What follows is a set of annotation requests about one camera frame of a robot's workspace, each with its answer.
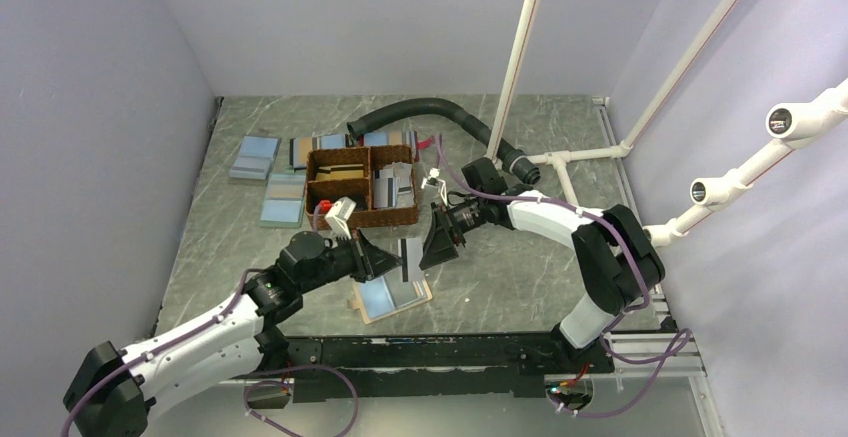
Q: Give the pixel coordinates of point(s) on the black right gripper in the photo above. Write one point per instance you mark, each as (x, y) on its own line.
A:
(440, 246)

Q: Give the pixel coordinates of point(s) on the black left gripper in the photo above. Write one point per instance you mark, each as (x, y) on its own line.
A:
(369, 261)

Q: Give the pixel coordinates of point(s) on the blue credit cards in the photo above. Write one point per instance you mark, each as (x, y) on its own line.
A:
(391, 295)

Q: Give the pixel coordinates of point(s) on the grey striped credit card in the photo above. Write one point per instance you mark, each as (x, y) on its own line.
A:
(411, 253)

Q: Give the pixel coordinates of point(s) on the tan leather card holder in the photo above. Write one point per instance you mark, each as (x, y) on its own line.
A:
(391, 298)

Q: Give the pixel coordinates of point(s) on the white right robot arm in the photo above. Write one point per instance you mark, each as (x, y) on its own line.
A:
(616, 258)

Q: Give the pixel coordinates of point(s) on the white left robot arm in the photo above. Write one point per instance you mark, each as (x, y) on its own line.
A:
(118, 391)

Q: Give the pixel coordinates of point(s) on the grey cards in basket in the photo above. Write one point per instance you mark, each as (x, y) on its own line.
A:
(392, 186)

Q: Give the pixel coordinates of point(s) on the row of cards behind basket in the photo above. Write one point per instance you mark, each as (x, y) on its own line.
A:
(300, 147)

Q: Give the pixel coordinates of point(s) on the blue card stack far left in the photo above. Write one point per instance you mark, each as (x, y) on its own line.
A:
(255, 158)

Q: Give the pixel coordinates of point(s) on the brown woven divided basket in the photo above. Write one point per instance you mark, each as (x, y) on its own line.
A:
(373, 157)

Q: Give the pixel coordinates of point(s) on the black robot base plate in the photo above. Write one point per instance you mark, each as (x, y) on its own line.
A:
(521, 364)

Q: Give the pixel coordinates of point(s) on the aluminium frame rail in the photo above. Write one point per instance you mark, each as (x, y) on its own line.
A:
(643, 356)

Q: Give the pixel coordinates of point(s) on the white PVC pipe frame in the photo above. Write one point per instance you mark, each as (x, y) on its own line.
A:
(791, 126)

